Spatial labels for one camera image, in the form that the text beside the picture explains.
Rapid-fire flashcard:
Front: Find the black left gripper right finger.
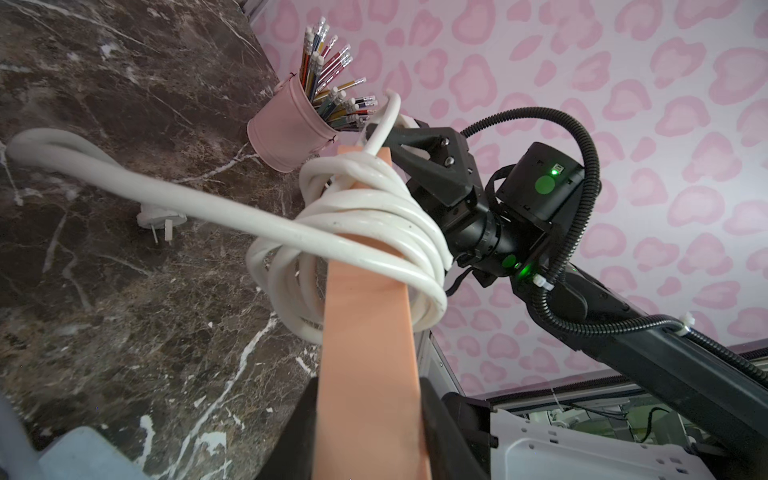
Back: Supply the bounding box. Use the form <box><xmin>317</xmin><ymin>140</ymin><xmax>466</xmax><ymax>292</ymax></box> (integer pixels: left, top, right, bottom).
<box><xmin>419</xmin><ymin>377</ymin><xmax>489</xmax><ymax>480</ymax></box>

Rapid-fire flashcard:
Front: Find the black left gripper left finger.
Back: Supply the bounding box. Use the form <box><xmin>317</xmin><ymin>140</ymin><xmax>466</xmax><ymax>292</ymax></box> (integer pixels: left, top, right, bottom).
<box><xmin>255</xmin><ymin>378</ymin><xmax>319</xmax><ymax>480</ymax></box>

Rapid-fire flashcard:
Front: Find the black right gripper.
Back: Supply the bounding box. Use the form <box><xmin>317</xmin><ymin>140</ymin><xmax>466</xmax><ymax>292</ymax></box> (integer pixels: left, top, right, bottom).
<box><xmin>384</xmin><ymin>127</ymin><xmax>518</xmax><ymax>282</ymax></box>

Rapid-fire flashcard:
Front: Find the white cord of pink strip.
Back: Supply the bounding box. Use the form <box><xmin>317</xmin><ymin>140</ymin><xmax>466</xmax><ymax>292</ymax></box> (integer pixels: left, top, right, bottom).
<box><xmin>4</xmin><ymin>88</ymin><xmax>455</xmax><ymax>346</ymax></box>

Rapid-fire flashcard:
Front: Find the pink power strip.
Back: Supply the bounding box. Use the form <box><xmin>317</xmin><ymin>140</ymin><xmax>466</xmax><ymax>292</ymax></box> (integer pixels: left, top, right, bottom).
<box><xmin>312</xmin><ymin>261</ymin><xmax>431</xmax><ymax>479</ymax></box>

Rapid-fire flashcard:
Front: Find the light blue power strip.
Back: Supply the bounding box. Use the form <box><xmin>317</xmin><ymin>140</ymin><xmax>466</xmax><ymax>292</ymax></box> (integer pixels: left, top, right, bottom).
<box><xmin>1</xmin><ymin>396</ymin><xmax>148</xmax><ymax>480</ymax></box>

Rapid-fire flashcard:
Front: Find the bundle of pens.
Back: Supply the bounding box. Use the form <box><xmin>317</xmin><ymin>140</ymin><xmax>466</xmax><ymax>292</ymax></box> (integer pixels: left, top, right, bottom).
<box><xmin>299</xmin><ymin>16</ymin><xmax>378</xmax><ymax>132</ymax></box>

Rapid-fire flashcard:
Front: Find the pink pen cup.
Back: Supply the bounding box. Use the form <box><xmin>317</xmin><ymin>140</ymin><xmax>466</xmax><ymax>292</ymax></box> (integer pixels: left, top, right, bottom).
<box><xmin>246</xmin><ymin>74</ymin><xmax>338</xmax><ymax>173</ymax></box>

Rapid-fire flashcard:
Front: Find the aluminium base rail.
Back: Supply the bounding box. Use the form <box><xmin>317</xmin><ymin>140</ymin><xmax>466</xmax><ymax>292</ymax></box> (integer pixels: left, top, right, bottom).
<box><xmin>415</xmin><ymin>332</ymin><xmax>713</xmax><ymax>479</ymax></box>

